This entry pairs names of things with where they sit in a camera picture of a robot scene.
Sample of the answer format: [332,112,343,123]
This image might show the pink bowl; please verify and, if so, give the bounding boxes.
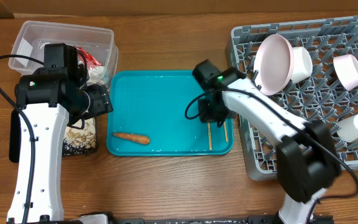
[333,54,358,91]

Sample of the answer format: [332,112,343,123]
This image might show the pink plate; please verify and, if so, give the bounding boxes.
[254,34,294,96]

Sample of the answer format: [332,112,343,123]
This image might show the teal serving tray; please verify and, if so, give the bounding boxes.
[106,70,234,156]

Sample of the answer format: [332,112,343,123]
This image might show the white bowl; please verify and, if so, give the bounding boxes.
[291,47,313,83]

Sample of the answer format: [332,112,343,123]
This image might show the white tissue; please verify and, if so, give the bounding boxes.
[87,66,106,85]

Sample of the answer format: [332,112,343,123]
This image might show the white cup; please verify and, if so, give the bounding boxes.
[336,114,358,142]

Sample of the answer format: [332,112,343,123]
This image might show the rice and peanuts food waste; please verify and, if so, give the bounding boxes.
[63,118,97,155]

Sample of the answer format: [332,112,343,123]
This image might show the clear plastic waste bin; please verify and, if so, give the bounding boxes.
[11,21,119,88]

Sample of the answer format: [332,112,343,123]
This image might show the carrot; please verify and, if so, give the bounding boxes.
[112,133,150,145]

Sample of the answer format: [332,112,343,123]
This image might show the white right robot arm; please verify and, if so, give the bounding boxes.
[192,60,341,223]

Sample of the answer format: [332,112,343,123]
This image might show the red snack wrapper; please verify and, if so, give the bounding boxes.
[75,46,102,68]

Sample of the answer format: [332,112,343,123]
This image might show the black tray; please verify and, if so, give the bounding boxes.
[9,110,98,163]

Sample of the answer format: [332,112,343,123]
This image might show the wooden chopstick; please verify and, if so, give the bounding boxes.
[223,121,229,142]
[207,123,213,151]

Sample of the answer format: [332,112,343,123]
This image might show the grey dishwasher rack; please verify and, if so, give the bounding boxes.
[226,16,358,180]

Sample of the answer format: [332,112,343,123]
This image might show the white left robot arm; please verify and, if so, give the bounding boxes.
[7,44,112,223]

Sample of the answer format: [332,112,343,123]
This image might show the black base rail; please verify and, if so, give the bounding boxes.
[6,211,335,224]

